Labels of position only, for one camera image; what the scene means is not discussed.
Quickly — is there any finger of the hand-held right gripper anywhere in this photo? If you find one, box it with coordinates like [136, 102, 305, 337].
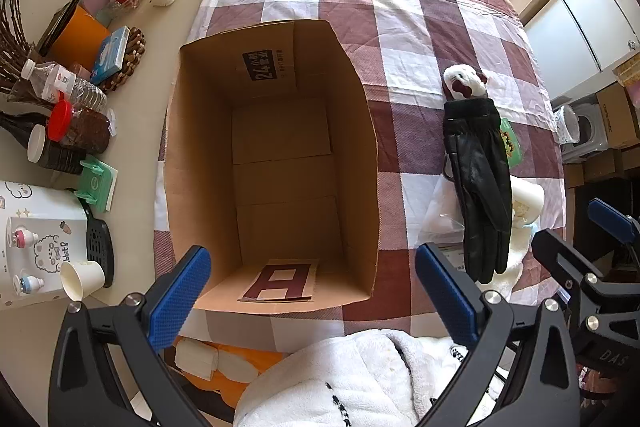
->
[531, 229, 633, 343]
[587, 198, 640, 258]

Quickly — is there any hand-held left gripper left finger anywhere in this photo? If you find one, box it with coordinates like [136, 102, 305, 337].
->
[48, 245, 213, 427]

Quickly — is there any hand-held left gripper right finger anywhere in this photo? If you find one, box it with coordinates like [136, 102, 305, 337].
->
[415, 243, 583, 427]

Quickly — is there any white towel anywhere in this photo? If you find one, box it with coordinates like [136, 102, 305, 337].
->
[497, 224, 535, 294]

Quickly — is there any white green medicine box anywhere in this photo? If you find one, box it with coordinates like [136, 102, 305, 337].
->
[436, 244, 468, 274]

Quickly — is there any white paper cup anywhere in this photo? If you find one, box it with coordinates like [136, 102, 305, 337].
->
[510, 177, 545, 228]
[60, 259, 106, 300]

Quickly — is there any green toy brick box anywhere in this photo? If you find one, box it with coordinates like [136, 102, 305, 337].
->
[497, 117, 523, 168]

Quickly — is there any black leather glove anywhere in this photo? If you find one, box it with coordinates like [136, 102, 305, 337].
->
[442, 97, 513, 285]

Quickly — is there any brown cardboard box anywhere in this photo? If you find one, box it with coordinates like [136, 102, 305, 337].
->
[162, 19, 381, 315]

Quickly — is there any white red plush toy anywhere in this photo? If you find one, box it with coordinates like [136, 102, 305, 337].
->
[442, 64, 488, 99]

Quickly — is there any white cartoon print container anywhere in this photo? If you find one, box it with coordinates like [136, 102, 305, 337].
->
[0, 179, 93, 310]

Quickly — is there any white tissue pack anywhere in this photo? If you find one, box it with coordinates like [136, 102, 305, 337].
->
[174, 338, 221, 379]

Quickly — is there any grey plastic stool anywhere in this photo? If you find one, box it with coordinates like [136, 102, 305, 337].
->
[560, 102, 610, 158]

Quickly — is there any black slotted spatula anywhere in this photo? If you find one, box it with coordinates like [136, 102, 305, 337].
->
[80, 202, 116, 288]

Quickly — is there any brown cardboard carton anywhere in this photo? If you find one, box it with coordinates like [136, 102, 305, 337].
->
[595, 84, 640, 148]

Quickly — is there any patterned white mug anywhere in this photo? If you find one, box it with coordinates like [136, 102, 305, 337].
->
[554, 104, 581, 145]

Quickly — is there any orange cloth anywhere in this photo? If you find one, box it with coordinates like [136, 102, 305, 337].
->
[182, 344, 286, 408]

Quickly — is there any white fluffy robe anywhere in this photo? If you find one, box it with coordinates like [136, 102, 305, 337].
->
[232, 329, 506, 427]

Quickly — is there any green plastic clip holder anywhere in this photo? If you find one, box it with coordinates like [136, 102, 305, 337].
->
[74, 155, 120, 212]

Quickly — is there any dark ribbed paper cup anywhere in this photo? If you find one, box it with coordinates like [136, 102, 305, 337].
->
[27, 124, 83, 175]

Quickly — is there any white cabinet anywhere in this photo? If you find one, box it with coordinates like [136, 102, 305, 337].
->
[522, 0, 640, 102]

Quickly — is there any red lid jar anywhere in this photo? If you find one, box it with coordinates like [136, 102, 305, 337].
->
[46, 99, 112, 155]

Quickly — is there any dark glass bottle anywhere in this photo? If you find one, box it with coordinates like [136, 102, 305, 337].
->
[0, 109, 51, 152]

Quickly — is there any woven brown trivet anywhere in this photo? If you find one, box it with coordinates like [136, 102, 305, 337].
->
[97, 26, 147, 94]

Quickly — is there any clear plastic water bottle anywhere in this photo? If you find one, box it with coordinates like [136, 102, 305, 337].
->
[21, 59, 108, 112]

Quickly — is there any blue tissue box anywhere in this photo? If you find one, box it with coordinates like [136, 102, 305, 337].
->
[90, 27, 132, 85]

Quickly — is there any red white checkered tablecloth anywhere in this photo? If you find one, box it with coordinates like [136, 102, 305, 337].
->
[152, 0, 568, 353]

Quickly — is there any orange canister with dark lid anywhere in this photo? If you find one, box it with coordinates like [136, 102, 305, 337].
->
[35, 0, 112, 70]

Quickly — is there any dried branch bouquet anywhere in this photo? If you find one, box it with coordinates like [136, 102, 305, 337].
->
[0, 0, 38, 90]

